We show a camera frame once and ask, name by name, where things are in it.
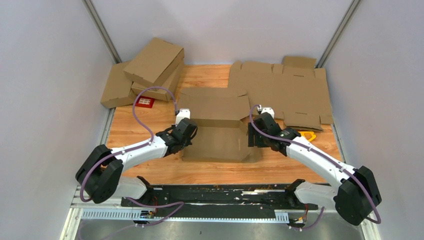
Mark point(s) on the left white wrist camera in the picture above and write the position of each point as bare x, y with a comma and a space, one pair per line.
183, 113

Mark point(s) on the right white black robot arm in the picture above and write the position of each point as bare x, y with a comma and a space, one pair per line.
352, 192

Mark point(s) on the flat-lying folded cardboard box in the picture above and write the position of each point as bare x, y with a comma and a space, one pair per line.
118, 89

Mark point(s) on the aluminium corner post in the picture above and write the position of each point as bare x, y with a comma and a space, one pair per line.
347, 17
93, 13

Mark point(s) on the flat cardboard sheet stack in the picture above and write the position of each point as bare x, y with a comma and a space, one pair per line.
295, 89

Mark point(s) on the red plastic tray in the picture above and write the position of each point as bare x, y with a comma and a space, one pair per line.
144, 102

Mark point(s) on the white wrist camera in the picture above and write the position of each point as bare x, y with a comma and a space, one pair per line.
266, 110
183, 113

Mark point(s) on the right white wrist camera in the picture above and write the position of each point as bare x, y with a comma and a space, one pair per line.
266, 110

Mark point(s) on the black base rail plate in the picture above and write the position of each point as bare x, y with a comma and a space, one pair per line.
231, 201

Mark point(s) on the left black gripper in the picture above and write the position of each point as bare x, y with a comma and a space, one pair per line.
189, 142

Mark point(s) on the right aluminium corner post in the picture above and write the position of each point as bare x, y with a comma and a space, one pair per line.
347, 17

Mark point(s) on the yellow plastic triangle piece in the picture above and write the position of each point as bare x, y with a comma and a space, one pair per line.
309, 135

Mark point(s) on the left aluminium corner post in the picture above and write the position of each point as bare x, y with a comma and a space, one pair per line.
93, 13

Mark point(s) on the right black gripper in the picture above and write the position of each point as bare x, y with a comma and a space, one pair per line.
251, 137

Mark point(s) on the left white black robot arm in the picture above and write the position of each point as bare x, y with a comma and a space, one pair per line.
100, 176

